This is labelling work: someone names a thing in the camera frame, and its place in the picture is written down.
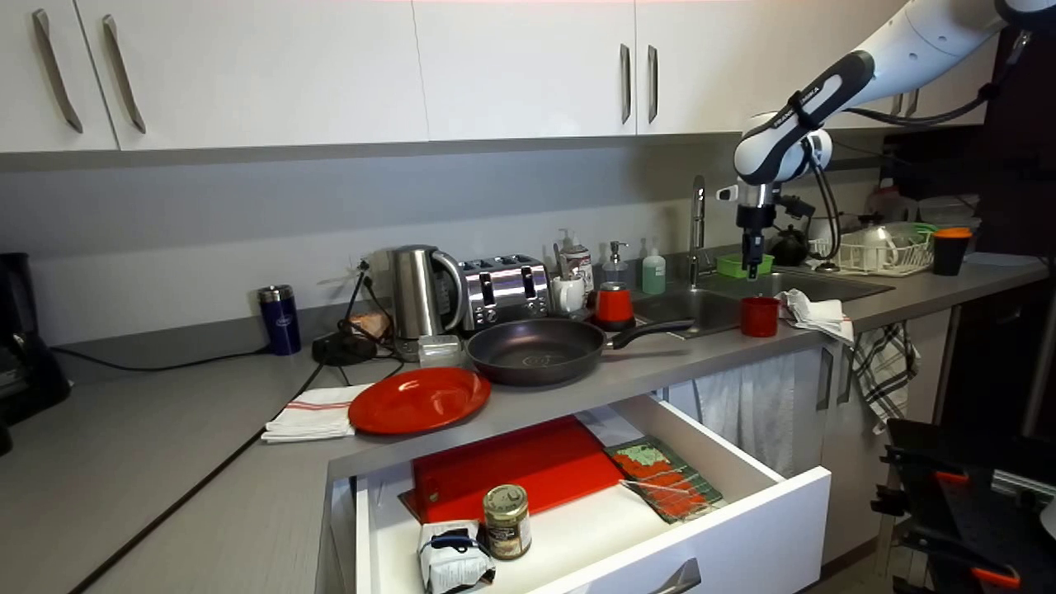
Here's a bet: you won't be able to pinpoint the white mug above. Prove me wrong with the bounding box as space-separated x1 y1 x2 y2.
549 275 591 320

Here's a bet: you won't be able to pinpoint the black power cable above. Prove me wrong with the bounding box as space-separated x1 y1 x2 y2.
46 342 275 375

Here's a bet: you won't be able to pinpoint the black cup orange rim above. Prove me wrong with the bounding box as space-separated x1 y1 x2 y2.
929 226 977 276

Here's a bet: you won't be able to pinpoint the large white dish towel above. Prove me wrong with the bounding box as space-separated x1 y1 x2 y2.
657 342 827 474

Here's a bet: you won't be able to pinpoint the white red-striped folded towel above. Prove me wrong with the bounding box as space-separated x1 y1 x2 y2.
256 380 374 446

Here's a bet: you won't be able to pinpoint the black orange robot stand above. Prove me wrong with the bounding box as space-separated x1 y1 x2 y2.
871 415 1056 594

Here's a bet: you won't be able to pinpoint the red plate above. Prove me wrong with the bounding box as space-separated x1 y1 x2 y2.
346 363 494 440

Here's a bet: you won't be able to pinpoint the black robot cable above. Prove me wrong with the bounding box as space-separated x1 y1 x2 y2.
807 63 1019 268

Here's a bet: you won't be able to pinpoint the dark frying pan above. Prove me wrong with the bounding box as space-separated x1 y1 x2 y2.
464 312 701 388

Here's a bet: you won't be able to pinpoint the stainless steel sink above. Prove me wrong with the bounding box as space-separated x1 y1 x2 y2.
657 260 896 332

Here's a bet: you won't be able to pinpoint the green orange patterned placemat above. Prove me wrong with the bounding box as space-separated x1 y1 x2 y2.
608 437 726 526

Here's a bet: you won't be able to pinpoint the patterned ceramic canister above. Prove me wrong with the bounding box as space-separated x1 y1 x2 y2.
550 228 596 284

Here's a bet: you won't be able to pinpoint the green bowl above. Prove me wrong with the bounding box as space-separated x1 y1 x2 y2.
712 251 779 281

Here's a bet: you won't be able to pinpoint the black round device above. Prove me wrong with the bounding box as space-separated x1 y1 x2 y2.
309 326 379 369

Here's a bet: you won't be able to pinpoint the green soap bottle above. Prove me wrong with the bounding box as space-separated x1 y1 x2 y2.
636 241 671 298

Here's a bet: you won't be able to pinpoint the white base cabinet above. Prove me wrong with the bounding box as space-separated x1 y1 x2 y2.
312 309 961 594

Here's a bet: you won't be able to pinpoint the white drawer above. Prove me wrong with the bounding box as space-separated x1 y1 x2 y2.
351 393 834 594

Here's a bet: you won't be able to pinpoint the red cutting board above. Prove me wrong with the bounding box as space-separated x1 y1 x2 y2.
405 414 627 526

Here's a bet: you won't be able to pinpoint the white dish rack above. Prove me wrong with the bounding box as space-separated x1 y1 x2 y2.
805 210 943 281

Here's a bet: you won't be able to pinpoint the white upper cabinets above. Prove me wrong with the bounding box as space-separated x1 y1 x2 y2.
0 0 999 160

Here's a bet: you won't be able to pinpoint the silver four-slot toaster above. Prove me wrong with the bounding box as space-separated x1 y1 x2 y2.
458 253 553 332

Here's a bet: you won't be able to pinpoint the metal cabinet handle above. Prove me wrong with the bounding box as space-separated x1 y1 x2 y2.
99 11 151 138
642 44 664 127
29 7 87 138
614 40 636 130

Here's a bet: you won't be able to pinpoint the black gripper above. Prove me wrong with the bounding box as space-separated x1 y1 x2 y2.
735 182 774 276

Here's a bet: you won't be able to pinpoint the crumpled white cloth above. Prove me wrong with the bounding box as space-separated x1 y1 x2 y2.
783 287 857 342

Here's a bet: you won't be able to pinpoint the blue tumbler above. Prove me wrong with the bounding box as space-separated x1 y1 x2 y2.
256 281 302 355

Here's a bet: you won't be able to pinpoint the metal faucet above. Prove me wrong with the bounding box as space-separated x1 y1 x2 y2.
686 173 712 295

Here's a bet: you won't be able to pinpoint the black teapot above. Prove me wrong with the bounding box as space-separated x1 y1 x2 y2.
768 226 815 270

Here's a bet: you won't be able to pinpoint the stainless steel kettle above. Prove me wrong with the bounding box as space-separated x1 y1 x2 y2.
389 241 470 366

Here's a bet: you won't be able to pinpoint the black cable bundle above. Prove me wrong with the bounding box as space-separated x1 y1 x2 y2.
846 322 925 425

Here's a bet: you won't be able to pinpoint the black coffee machine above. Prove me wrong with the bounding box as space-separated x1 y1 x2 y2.
0 251 76 454

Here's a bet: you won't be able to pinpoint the clear soap dispenser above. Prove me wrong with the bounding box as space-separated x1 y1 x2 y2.
596 239 634 290

